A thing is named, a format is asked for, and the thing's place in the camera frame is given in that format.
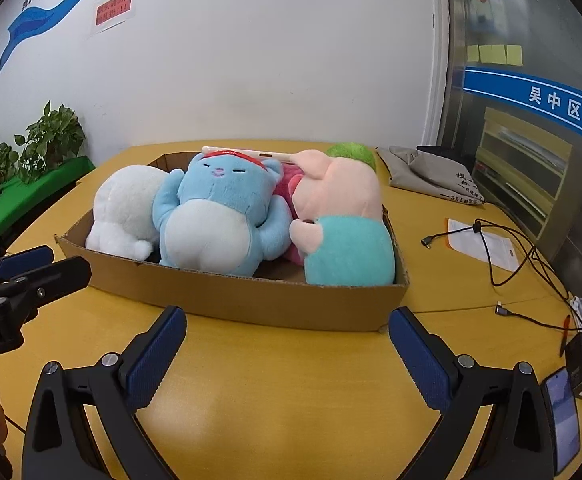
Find white panda plush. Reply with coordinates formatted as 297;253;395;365
85;165;167;262

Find light blue plush toy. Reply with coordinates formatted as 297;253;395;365
152;150;292;276

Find pink pig plush teal dress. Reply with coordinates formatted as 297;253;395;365
290;150;396;287

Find big pink bear plush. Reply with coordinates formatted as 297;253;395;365
274;162;304;268

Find smartphone with blue screen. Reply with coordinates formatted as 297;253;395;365
540;367;580;476

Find green padded bench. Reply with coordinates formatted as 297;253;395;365
0;156;94;250

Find green leafy potted plant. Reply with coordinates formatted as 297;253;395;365
0;102;86;183

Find white paper sheet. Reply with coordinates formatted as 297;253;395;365
447;219;520;272

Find brown cardboard box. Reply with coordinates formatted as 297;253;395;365
59;152;409;332

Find white plastic rack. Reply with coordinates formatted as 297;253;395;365
201;145;292;164

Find grey cloth bag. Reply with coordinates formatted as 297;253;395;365
376;146;485;206

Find blue banner on glass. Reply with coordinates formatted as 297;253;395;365
463;67;582;136

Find yellow sticky notes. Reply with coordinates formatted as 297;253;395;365
466;44;523;66

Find cartoon poster on glass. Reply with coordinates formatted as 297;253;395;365
468;0;502;29

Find black usb cable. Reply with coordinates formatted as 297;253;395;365
420;218;582;332

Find red wall sign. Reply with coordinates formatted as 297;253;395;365
91;0;134;35

